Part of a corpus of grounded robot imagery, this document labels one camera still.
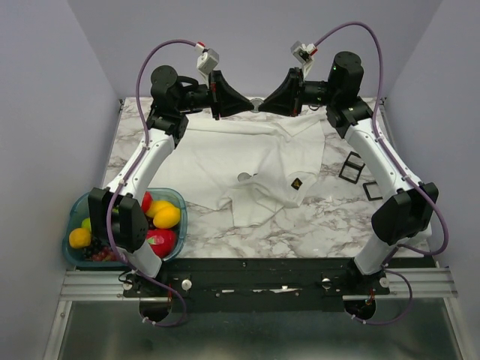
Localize yellow lemon left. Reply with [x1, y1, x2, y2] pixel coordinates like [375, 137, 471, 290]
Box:
[145, 200, 173, 218]

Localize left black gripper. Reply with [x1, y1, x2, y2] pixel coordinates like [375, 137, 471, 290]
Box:
[175, 70, 254, 121]

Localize teal plastic fruit bowl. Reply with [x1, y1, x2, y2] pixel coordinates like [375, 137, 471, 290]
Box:
[61, 187, 188, 271]

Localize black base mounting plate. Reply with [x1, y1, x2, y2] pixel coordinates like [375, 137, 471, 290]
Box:
[124, 258, 389, 314]

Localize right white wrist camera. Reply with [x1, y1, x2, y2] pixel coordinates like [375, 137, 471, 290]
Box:
[290, 41, 317, 78]

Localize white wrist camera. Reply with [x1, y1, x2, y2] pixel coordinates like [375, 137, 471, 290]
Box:
[290, 41, 317, 78]
[196, 49, 220, 83]

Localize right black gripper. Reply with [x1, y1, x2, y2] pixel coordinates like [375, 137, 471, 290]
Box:
[258, 68, 338, 118]

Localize black frame stand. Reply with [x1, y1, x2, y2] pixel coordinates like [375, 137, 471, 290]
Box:
[362, 181, 383, 202]
[338, 151, 365, 185]

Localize red apple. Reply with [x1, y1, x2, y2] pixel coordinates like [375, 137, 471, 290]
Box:
[141, 191, 153, 214]
[146, 229, 176, 258]

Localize yellow lemon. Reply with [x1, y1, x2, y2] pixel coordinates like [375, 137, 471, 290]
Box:
[145, 200, 173, 218]
[153, 206, 182, 229]

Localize orange citrus fruit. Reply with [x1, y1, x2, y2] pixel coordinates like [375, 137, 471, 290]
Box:
[68, 228, 92, 249]

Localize black yellow garment label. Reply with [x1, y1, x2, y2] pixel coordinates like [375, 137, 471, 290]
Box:
[291, 178, 302, 190]

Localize black frame stand lower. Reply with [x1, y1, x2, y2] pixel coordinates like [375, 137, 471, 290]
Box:
[362, 181, 383, 202]

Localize yellow lemon right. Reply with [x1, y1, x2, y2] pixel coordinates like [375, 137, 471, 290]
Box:
[153, 206, 182, 229]

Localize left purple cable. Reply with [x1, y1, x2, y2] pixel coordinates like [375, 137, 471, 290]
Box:
[104, 38, 203, 326]

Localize white printed t-shirt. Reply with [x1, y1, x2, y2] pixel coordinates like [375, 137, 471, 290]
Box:
[150, 115, 325, 227]

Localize black frame stand upper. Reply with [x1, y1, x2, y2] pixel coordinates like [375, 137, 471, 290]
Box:
[338, 151, 365, 185]

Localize aluminium rail frame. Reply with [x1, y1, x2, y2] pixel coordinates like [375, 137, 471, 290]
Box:
[44, 267, 477, 359]

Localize green lime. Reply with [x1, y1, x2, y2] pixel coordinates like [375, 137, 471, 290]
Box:
[81, 217, 92, 232]

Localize dark purple grapes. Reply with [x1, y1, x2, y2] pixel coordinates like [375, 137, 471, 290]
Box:
[82, 238, 116, 262]

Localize red apple lower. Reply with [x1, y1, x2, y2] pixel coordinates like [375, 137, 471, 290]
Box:
[146, 229, 176, 258]

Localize red apple upper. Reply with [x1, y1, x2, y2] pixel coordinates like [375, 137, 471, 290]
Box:
[141, 191, 153, 214]

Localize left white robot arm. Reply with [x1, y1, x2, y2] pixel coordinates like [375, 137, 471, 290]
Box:
[88, 65, 254, 296]

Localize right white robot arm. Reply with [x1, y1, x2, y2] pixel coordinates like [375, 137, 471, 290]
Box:
[258, 46, 439, 294]

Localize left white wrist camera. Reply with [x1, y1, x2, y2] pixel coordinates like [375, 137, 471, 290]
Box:
[196, 49, 220, 83]

